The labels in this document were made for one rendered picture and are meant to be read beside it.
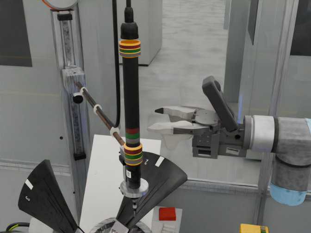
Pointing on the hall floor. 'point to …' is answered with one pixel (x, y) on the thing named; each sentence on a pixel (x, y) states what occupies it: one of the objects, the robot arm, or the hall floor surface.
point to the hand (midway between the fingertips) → (155, 116)
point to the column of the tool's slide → (75, 171)
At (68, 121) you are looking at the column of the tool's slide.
